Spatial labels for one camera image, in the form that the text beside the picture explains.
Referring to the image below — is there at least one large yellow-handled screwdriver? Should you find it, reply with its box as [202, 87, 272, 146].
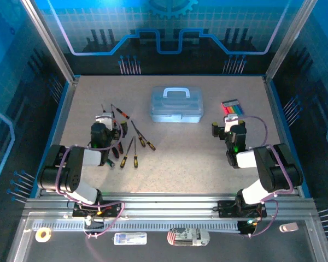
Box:
[130, 120, 146, 148]

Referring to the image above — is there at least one yellow-black handled file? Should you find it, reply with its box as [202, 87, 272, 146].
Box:
[133, 135, 139, 169]
[120, 136, 134, 169]

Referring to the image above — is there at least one small yellow-handled screwdriver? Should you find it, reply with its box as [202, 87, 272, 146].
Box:
[138, 130, 156, 151]

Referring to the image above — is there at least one blue and clear tool box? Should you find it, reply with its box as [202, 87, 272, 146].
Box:
[149, 86, 203, 123]

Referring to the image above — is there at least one rainbow coloured strip pack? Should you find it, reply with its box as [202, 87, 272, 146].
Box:
[221, 99, 245, 116]

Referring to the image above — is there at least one white blue label card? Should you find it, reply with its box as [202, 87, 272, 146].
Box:
[114, 232, 148, 246]

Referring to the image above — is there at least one sticker covered oval object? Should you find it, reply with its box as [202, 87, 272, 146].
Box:
[166, 228, 210, 247]

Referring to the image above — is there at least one yellow tape roll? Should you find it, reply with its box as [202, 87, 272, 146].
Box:
[34, 228, 52, 243]

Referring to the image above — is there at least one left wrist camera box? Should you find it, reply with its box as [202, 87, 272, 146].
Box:
[95, 114, 115, 131]

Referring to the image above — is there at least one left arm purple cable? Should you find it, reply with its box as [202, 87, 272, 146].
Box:
[56, 128, 126, 239]

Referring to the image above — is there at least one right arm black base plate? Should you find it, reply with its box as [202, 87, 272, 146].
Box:
[218, 200, 267, 218]

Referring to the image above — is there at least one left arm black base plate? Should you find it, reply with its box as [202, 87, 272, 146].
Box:
[72, 200, 122, 219]

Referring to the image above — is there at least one aluminium rail beam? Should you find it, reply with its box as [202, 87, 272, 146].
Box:
[23, 192, 318, 219]

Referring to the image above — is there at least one slotted grey cable duct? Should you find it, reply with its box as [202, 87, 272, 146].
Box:
[32, 221, 241, 233]

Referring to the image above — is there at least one aluminium frame post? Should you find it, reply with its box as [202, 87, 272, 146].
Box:
[265, 0, 318, 82]
[20, 0, 80, 84]

